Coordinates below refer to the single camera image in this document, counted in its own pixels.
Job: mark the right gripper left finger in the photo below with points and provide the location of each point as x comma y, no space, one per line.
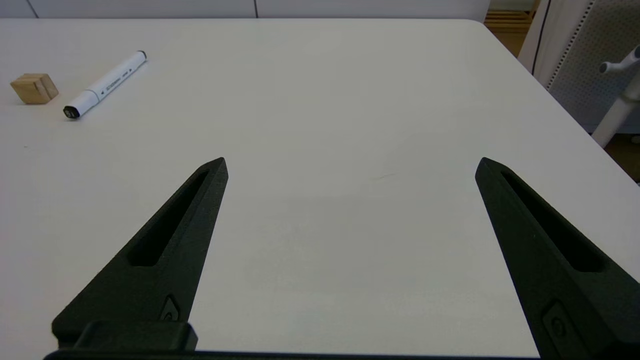
180,260

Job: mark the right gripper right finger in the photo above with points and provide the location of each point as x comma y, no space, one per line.
550,280

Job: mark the white marker with black caps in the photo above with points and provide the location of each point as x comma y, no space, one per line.
107,82

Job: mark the white side table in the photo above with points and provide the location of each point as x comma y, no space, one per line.
617,112

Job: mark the white pegboard panel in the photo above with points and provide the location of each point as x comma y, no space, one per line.
585,60

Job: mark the small wooden cube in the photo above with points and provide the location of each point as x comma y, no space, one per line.
34,90

